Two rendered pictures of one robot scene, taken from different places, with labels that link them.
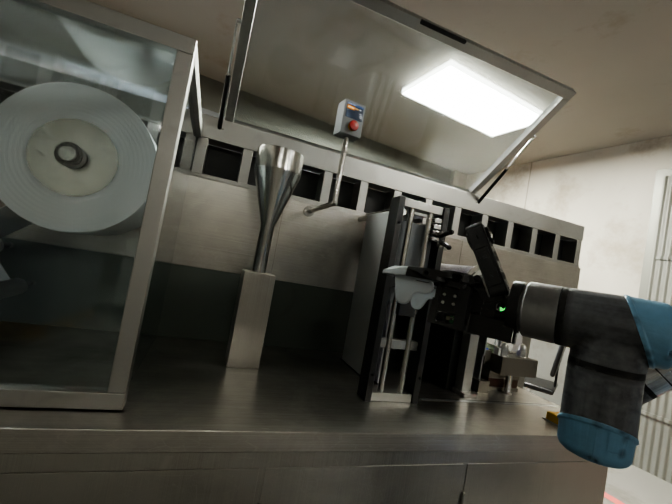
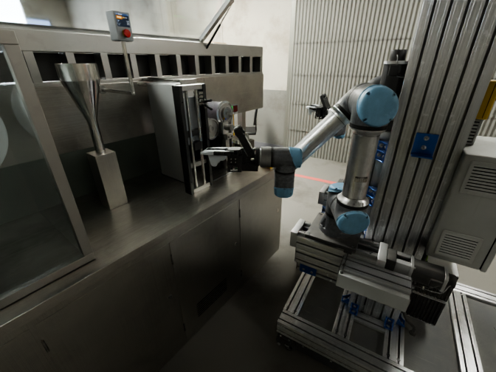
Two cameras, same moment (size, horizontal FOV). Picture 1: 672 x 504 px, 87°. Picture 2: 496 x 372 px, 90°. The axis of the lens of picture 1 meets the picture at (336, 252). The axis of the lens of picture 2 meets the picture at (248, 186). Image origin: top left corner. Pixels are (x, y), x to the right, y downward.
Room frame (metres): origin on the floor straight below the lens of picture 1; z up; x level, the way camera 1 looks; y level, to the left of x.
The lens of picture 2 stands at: (-0.22, 0.24, 1.53)
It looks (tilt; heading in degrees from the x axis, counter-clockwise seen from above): 26 degrees down; 327
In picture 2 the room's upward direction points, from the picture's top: straight up
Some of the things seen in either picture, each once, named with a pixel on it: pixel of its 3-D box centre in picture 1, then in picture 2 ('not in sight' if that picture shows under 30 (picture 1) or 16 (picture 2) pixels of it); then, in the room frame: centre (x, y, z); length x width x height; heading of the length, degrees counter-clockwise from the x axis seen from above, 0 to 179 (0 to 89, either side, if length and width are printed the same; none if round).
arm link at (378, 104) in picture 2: not in sight; (359, 165); (0.27, -0.55, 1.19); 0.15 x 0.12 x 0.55; 142
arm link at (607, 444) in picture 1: (598, 406); (283, 180); (0.44, -0.35, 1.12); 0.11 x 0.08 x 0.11; 142
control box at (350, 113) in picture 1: (350, 120); (121, 26); (1.03, 0.03, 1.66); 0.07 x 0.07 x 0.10; 26
